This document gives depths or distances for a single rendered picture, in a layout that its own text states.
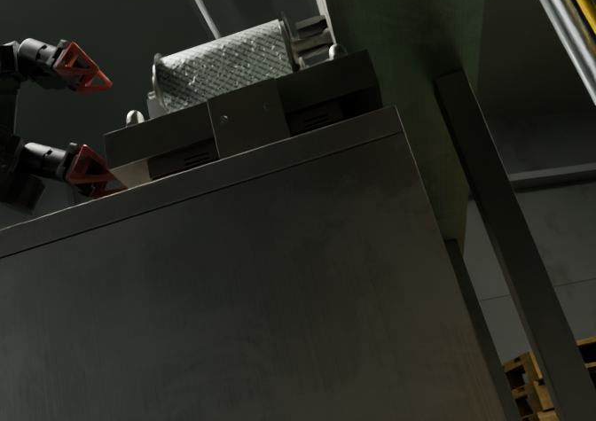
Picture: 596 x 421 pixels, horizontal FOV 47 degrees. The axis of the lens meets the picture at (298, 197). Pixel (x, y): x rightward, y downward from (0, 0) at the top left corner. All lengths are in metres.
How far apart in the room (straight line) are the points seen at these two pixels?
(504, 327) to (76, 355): 4.56
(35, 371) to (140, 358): 0.13
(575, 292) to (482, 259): 0.77
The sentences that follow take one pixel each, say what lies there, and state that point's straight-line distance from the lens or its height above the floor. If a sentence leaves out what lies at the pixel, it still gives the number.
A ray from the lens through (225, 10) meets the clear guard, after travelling 2.23.
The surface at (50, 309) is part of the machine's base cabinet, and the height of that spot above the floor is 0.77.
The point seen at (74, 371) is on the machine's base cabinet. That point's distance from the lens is 0.87.
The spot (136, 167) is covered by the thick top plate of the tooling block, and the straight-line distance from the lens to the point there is 1.00.
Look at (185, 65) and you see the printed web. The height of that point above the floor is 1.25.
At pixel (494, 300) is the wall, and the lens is 5.29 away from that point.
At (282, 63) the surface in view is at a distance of 1.23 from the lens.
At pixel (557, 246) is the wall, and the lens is 5.74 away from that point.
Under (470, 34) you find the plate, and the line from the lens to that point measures 1.25.
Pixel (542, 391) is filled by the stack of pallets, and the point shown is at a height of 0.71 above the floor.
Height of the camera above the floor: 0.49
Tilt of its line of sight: 24 degrees up
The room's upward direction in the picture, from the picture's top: 15 degrees counter-clockwise
